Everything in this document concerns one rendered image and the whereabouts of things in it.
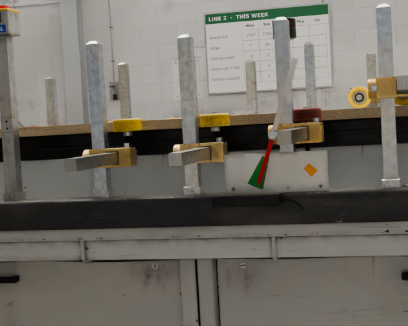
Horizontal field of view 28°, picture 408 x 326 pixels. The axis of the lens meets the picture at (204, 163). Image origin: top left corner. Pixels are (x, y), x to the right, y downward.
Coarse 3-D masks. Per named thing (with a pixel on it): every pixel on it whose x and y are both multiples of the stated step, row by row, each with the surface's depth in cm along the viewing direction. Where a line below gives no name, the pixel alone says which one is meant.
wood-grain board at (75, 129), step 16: (336, 112) 216; (352, 112) 215; (368, 112) 214; (400, 112) 212; (32, 128) 237; (48, 128) 236; (64, 128) 235; (80, 128) 234; (112, 128) 231; (144, 128) 229; (160, 128) 228; (176, 128) 227
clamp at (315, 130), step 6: (270, 126) 204; (282, 126) 202; (288, 126) 202; (294, 126) 201; (300, 126) 201; (306, 126) 201; (312, 126) 200; (318, 126) 200; (312, 132) 200; (318, 132) 200; (312, 138) 201; (318, 138) 200
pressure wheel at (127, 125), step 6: (114, 120) 224; (120, 120) 222; (126, 120) 222; (132, 120) 222; (138, 120) 224; (114, 126) 224; (120, 126) 222; (126, 126) 222; (132, 126) 222; (138, 126) 224; (126, 132) 225; (132, 132) 226; (126, 138) 226
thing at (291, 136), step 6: (282, 132) 171; (288, 132) 171; (294, 132) 176; (300, 132) 187; (306, 132) 198; (282, 138) 171; (288, 138) 171; (294, 138) 175; (300, 138) 186; (306, 138) 198; (282, 144) 172
